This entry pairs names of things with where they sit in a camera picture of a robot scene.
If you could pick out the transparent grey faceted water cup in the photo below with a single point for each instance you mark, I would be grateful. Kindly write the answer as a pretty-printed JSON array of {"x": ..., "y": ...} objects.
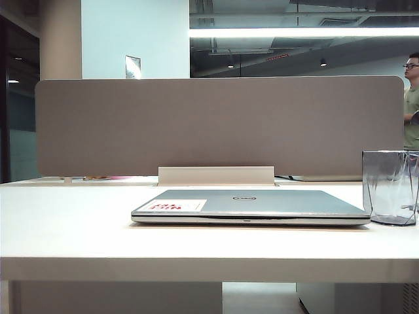
[{"x": 386, "y": 189}]

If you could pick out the silver closed laptop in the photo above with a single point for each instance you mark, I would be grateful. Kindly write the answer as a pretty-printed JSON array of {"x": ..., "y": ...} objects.
[{"x": 278, "y": 203}]

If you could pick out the taupe fabric desk divider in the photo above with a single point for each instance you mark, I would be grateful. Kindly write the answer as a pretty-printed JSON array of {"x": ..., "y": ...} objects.
[{"x": 212, "y": 124}]

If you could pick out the white sticker with red letters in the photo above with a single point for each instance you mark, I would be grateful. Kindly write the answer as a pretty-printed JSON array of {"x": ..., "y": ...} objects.
[{"x": 178, "y": 205}]

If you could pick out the pink flat item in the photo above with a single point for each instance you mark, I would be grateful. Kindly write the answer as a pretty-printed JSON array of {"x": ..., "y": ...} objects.
[{"x": 119, "y": 177}]

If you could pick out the orange flat item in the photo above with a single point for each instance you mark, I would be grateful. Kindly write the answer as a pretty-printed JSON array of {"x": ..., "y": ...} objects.
[{"x": 95, "y": 178}]

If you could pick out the beige desk front panel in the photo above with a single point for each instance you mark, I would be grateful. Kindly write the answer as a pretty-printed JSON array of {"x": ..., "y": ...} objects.
[{"x": 114, "y": 297}]

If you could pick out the ceiling air vent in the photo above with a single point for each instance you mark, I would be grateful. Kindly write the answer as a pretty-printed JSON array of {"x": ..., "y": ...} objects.
[{"x": 340, "y": 22}]

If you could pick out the grey under-desk cabinet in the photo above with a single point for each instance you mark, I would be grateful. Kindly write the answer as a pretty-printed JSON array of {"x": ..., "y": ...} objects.
[{"x": 360, "y": 299}]

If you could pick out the dark handheld device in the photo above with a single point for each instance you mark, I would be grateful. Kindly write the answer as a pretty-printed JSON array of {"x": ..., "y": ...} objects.
[{"x": 413, "y": 117}]

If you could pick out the man in green shirt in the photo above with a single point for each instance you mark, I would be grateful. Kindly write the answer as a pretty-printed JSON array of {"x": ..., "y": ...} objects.
[{"x": 413, "y": 108}]

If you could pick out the framed wall poster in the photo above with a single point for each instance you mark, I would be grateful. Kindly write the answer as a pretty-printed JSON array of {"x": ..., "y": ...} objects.
[{"x": 132, "y": 67}]

